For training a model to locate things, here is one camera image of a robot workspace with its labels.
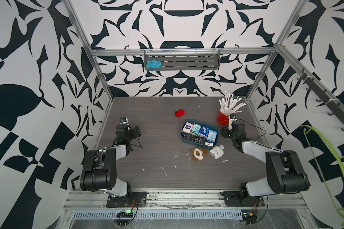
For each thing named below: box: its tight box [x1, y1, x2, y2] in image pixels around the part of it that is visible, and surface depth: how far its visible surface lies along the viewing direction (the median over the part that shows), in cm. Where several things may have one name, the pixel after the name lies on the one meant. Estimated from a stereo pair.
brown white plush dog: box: [189, 146, 208, 162], surface depth 89 cm
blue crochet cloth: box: [145, 59, 162, 72], surface depth 93 cm
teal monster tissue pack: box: [190, 123, 202, 135], surface depth 96 cm
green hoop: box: [300, 124, 344, 227], surface depth 61 cm
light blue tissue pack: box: [204, 129, 218, 147], surface depth 93 cm
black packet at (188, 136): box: [181, 131, 197, 142], surface depth 94 cm
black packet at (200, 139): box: [194, 135, 207, 145], surface depth 91 cm
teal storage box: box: [180, 119, 220, 150], surface depth 96 cm
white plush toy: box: [209, 145, 225, 160], surface depth 89 cm
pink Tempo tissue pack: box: [182, 121, 194, 134], surface depth 98 cm
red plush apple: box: [174, 108, 185, 118], surface depth 110 cm
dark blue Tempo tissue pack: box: [198, 124, 211, 142], surface depth 96 cm
